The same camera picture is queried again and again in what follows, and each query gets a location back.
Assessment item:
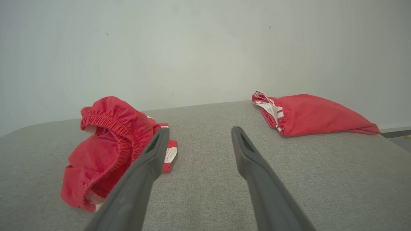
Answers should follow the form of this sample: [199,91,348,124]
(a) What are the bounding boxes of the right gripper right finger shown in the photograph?
[231,126,317,231]

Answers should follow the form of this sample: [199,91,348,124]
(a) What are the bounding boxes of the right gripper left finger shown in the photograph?
[84,127,170,231]

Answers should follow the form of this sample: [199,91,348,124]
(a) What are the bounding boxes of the red shorts with elastic waistband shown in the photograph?
[61,96,178,213]

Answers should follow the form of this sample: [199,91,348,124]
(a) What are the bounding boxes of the red Bulls basketball jersey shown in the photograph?
[252,90,381,138]

